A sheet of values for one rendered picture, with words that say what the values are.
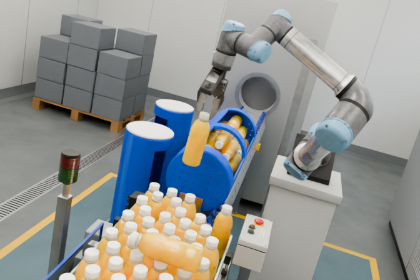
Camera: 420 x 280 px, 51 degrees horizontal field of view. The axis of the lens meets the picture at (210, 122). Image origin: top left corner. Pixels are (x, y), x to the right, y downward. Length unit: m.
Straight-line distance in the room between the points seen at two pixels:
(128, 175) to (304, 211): 1.03
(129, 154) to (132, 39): 3.27
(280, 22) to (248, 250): 0.78
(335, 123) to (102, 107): 4.28
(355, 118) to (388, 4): 5.38
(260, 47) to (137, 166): 1.26
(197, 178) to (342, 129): 0.70
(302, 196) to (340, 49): 4.92
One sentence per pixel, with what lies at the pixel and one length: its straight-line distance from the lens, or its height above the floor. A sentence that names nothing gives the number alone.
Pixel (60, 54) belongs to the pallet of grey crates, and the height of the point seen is 0.76.
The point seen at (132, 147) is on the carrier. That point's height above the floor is 0.95.
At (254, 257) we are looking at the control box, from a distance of 1.54.
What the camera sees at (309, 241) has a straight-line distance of 2.09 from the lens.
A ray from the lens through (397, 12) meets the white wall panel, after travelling 6.81.
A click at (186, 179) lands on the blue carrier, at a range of 1.87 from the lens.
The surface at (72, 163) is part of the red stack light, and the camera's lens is 1.49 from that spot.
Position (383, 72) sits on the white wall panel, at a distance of 6.83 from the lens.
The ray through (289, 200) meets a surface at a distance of 2.01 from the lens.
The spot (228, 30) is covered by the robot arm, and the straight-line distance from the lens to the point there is 1.52.
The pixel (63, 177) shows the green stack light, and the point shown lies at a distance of 1.52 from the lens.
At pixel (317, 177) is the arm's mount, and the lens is 2.04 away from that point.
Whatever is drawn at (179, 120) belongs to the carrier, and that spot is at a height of 0.97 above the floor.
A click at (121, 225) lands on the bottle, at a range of 1.50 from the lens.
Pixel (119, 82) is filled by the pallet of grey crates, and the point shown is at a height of 0.63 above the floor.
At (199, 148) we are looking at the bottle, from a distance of 1.63.
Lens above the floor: 1.85
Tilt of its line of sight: 16 degrees down
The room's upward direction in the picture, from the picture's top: 13 degrees clockwise
